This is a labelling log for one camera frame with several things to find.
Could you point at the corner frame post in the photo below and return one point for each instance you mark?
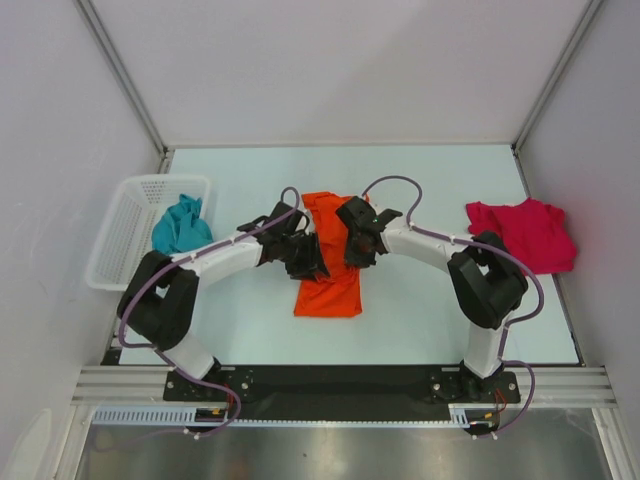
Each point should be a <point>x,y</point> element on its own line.
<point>104,42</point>
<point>578,34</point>

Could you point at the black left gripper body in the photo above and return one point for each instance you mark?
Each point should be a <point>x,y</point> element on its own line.
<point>299,254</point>

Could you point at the right corner frame post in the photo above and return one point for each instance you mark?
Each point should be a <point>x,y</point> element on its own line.
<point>578,34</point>

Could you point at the aluminium frame rail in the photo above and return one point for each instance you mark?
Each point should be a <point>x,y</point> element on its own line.
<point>556,387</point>

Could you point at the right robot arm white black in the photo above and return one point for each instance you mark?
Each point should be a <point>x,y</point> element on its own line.
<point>487,281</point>

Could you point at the magenta folded t-shirt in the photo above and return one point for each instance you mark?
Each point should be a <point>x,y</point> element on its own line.
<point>534,232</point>

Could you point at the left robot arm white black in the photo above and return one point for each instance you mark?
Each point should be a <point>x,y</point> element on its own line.
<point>159,302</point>

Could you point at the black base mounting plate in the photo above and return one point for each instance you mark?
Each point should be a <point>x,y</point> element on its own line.
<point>347,393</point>

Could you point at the orange t-shirt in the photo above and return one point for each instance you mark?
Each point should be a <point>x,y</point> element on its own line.
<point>337,295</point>

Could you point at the white plastic basket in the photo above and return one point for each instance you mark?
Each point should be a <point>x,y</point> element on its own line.
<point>125,234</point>

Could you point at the white slotted cable duct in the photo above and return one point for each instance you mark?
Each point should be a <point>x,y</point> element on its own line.
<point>194,417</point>

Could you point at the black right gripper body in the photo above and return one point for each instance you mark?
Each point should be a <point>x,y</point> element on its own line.
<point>357,254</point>

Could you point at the teal t-shirt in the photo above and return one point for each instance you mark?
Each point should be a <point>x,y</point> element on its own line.
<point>181,229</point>

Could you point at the left corner frame post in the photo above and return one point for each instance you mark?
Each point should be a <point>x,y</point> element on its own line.
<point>104,42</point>

